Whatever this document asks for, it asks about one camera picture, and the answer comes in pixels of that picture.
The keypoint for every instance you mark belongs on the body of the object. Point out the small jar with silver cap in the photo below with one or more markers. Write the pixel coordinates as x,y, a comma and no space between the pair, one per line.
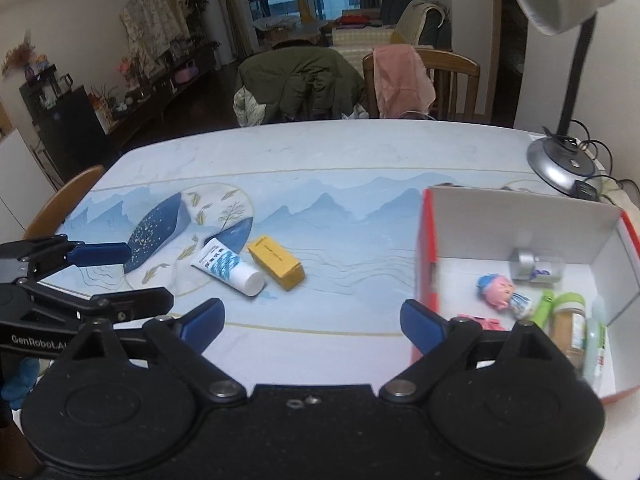
525,262

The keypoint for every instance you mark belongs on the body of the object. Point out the glue stick with green label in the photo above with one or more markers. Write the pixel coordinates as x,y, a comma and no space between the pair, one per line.
595,340

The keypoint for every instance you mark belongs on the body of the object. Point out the beige throw blanket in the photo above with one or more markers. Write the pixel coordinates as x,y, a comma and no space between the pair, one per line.
417,20

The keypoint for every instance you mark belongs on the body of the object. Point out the white floral cloth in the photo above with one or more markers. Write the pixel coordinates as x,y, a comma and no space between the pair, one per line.
247,107

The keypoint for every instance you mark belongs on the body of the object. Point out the white tube with blue label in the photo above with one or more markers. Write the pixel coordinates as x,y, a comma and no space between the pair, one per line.
225,265

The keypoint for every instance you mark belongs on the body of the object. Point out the pink binder clip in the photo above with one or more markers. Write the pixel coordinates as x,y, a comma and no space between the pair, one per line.
480,321

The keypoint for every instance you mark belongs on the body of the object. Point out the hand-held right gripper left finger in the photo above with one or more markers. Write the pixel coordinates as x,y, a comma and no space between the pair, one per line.
205,320

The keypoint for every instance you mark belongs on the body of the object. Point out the beige covered ottoman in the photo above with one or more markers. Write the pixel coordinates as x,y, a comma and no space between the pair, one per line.
360,37

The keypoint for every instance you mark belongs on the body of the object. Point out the green potted plant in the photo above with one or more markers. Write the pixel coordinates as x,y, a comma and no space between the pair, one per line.
196,5

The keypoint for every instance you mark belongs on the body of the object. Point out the toothpick jar with green lid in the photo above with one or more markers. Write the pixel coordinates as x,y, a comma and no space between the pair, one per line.
567,330

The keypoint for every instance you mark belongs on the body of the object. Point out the dried flowers in vase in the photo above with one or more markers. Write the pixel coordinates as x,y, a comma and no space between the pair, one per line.
20,55

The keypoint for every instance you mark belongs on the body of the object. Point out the dark low cabinet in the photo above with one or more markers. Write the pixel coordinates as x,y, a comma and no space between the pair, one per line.
150,90

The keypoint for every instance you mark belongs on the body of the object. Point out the white standing air conditioner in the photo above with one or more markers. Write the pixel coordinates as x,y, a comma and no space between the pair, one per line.
212,20

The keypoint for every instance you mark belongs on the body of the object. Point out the person's left hand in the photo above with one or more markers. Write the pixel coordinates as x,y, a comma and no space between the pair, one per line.
20,385

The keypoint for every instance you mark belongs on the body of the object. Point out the pink cloth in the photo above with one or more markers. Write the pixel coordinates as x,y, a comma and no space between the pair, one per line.
400,80

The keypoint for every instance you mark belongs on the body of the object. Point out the black cabinet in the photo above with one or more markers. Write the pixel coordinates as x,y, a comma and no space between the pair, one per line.
65,120

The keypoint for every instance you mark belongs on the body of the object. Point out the red cushion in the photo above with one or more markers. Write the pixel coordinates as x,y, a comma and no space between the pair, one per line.
351,20

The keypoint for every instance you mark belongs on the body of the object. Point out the wooden chair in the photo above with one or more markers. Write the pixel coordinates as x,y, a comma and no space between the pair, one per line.
452,67
65,200

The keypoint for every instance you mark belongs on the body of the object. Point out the pink-haired figurine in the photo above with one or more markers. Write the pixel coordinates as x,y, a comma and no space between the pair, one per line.
500,292

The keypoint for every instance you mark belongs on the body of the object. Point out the black power adapter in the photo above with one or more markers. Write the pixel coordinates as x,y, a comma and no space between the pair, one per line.
586,190

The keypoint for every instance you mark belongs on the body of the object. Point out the blue landscape table mat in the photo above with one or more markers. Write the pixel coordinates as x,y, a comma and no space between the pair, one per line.
350,240

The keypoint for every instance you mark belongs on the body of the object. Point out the small yellow box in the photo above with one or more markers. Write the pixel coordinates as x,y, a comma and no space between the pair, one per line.
275,260

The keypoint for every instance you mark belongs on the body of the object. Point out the floral hanging cloth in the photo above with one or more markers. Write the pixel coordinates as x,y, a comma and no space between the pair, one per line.
152,25

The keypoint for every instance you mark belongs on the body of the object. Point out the olive green jacket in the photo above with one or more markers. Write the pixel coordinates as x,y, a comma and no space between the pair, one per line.
300,75

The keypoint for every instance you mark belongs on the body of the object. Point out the dark green sofa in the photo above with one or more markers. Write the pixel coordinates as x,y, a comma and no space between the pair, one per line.
442,25

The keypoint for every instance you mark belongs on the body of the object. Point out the white cabinet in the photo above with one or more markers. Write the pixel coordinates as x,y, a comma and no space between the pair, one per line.
20,185

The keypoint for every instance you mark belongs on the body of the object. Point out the yellow giraffe toy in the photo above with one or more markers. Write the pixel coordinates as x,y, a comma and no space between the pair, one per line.
302,5

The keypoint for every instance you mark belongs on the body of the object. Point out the red cardboard box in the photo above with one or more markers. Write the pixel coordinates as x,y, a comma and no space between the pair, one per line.
500,225

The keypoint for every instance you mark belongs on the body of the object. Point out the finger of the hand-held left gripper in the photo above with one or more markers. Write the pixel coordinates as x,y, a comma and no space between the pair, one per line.
140,302
100,253

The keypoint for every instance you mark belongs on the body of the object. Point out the round table with white cloth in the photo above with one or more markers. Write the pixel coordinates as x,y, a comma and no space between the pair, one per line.
285,30

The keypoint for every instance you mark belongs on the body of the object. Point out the green tube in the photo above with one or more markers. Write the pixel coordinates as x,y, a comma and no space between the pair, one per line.
542,307

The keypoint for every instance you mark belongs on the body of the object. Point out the pink bag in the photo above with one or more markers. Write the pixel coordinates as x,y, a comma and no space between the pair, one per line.
185,72

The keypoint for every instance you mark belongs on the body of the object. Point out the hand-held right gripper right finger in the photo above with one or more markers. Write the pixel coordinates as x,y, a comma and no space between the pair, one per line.
420,325

